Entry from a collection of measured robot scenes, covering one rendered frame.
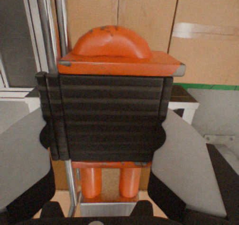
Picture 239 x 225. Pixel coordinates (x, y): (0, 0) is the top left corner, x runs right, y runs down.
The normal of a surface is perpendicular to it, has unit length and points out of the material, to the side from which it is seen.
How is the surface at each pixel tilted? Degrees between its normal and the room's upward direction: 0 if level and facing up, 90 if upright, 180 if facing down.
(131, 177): 0
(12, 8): 0
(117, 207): 0
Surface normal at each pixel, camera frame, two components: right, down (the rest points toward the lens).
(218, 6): 0.04, 0.46
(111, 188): 0.04, -0.89
